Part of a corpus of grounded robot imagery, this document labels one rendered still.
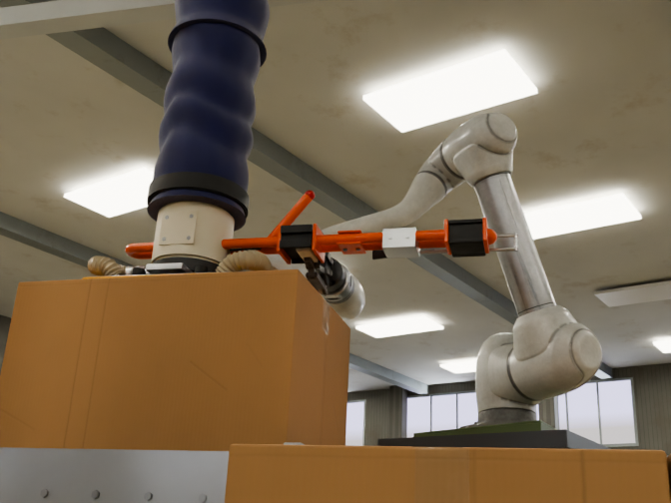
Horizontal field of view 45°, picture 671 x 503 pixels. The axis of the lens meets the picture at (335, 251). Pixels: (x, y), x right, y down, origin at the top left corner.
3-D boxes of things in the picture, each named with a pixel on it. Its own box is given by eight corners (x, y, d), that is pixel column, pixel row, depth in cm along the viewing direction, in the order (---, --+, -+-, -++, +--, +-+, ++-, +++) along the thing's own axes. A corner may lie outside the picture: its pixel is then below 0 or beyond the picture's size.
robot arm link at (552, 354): (561, 395, 217) (624, 376, 199) (518, 407, 208) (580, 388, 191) (471, 136, 236) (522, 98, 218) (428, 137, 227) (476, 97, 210)
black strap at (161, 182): (128, 191, 176) (131, 174, 177) (173, 232, 197) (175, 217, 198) (227, 185, 171) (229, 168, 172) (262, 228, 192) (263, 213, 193)
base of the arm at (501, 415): (470, 445, 229) (469, 425, 231) (549, 441, 220) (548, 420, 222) (449, 431, 214) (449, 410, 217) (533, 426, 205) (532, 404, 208)
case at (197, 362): (-23, 484, 152) (18, 281, 166) (91, 502, 188) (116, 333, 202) (283, 493, 136) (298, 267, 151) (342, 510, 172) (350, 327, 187)
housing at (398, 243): (380, 248, 166) (381, 227, 167) (386, 259, 172) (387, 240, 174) (415, 246, 164) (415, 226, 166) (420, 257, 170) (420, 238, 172)
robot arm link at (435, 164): (403, 177, 234) (430, 156, 223) (432, 143, 245) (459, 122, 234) (434, 210, 236) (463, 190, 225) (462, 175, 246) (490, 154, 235)
